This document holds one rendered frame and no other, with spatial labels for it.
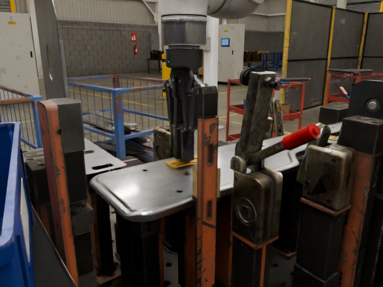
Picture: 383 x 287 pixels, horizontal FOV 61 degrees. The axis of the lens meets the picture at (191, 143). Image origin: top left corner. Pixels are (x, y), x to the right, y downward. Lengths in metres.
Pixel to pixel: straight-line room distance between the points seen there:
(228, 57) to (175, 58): 10.77
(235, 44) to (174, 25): 10.64
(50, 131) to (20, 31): 8.37
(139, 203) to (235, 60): 10.83
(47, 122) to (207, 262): 0.34
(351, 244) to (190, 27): 0.54
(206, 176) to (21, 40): 8.31
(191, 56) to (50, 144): 0.37
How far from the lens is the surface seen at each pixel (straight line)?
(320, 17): 6.58
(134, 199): 0.57
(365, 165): 0.70
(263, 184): 0.52
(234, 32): 11.29
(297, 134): 0.48
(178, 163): 0.70
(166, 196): 0.58
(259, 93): 0.51
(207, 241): 0.54
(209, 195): 0.50
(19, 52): 8.66
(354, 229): 0.75
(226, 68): 11.47
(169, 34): 0.65
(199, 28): 0.65
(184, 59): 0.64
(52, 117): 0.34
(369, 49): 8.56
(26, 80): 8.71
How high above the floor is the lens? 1.25
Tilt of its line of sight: 17 degrees down
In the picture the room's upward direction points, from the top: straight up
